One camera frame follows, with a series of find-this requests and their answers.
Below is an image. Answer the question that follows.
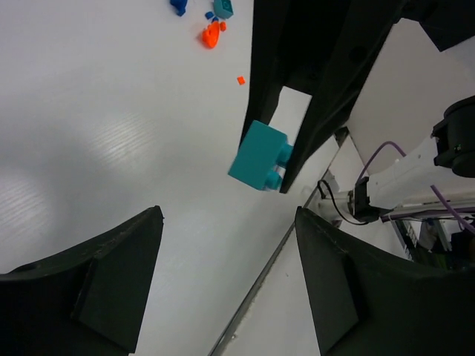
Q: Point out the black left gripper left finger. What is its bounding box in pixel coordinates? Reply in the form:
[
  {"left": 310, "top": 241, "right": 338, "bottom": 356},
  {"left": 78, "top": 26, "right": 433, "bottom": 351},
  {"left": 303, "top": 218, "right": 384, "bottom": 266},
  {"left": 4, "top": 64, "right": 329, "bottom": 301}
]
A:
[{"left": 1, "top": 205, "right": 163, "bottom": 355}]

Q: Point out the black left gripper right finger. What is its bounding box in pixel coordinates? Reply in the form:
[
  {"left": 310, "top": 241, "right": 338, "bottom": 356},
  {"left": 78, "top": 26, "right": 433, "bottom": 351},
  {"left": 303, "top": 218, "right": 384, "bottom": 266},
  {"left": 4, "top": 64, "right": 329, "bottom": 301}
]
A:
[{"left": 295, "top": 207, "right": 474, "bottom": 355}]

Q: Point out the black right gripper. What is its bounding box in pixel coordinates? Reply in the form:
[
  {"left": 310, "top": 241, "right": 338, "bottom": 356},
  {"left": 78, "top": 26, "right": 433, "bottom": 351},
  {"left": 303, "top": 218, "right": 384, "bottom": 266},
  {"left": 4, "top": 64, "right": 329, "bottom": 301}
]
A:
[{"left": 240, "top": 0, "right": 403, "bottom": 194}]

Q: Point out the green lego brick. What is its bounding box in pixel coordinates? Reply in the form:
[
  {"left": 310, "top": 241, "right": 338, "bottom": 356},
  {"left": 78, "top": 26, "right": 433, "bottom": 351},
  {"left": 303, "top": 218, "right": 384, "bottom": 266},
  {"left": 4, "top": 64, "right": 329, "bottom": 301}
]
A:
[{"left": 213, "top": 0, "right": 234, "bottom": 19}]

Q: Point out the teal lego brick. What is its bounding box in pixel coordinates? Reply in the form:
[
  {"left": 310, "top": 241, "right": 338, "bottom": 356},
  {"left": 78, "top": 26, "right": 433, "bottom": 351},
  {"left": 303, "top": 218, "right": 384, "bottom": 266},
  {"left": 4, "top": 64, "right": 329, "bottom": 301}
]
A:
[{"left": 228, "top": 121, "right": 293, "bottom": 191}]

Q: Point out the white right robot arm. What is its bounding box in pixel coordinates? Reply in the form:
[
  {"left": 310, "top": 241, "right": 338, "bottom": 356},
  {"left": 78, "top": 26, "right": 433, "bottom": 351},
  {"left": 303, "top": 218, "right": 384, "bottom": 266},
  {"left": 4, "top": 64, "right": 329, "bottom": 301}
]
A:
[{"left": 229, "top": 1, "right": 474, "bottom": 223}]

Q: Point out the orange round lego piece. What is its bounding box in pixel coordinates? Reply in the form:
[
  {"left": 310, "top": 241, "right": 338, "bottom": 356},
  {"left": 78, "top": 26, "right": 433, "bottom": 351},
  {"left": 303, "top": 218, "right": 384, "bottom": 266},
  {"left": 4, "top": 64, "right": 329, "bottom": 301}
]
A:
[{"left": 201, "top": 22, "right": 220, "bottom": 49}]

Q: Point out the blue lego figure piece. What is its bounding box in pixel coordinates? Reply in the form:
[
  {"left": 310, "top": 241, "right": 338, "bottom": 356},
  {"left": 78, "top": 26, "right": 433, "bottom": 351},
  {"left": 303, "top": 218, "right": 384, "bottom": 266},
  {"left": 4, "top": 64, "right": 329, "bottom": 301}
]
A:
[{"left": 169, "top": 0, "right": 188, "bottom": 16}]

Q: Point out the aluminium frame rail right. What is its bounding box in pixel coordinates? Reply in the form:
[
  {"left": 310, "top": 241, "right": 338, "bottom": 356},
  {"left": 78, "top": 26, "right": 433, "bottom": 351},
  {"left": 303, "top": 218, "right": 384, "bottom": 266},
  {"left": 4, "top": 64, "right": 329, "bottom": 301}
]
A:
[{"left": 207, "top": 128, "right": 350, "bottom": 356}]

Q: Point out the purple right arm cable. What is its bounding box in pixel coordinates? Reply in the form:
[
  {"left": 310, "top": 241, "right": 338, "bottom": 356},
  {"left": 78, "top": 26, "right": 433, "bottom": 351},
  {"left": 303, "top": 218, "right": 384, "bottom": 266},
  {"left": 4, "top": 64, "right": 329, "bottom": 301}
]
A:
[{"left": 358, "top": 140, "right": 475, "bottom": 237}]

